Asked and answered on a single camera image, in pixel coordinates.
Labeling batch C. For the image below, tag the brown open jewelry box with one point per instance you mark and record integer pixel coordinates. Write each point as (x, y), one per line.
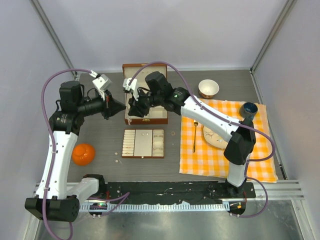
(157, 115)

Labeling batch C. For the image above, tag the yellow checkered cloth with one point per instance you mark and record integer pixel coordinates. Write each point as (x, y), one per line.
(209, 161)

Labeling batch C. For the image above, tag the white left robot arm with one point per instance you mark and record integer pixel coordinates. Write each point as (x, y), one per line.
(52, 200)

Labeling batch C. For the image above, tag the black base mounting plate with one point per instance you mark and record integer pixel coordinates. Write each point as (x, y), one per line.
(175, 192)

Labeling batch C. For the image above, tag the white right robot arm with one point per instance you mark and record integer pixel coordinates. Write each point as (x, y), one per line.
(240, 140)

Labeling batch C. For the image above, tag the white slotted cable duct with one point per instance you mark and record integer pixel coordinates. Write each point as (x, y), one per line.
(128, 208)

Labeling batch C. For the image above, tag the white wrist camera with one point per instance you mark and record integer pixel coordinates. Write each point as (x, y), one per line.
(130, 86)
(101, 83)

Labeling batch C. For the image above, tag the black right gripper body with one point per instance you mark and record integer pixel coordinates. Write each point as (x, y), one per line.
(148, 99)

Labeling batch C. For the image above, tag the orange upturned bowl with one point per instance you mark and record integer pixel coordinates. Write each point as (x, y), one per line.
(83, 154)

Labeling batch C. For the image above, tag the white ceramic bowl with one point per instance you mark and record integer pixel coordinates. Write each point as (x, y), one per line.
(208, 88)

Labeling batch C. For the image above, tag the dark blue mug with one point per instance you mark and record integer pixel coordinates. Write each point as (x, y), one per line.
(248, 110)

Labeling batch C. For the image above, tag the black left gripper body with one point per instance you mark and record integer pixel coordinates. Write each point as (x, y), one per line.
(105, 105)

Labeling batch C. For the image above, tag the decorated ceramic plate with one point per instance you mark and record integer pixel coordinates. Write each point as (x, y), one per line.
(213, 139)

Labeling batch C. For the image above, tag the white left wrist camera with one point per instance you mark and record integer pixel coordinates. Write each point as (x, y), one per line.
(101, 83)

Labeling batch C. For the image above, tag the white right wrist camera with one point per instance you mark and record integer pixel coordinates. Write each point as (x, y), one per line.
(130, 86)

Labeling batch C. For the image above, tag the gold fork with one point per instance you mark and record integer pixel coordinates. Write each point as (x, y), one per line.
(195, 124)

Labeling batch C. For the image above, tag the brown jewelry tray insert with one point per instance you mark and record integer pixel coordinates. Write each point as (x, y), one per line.
(136, 145)

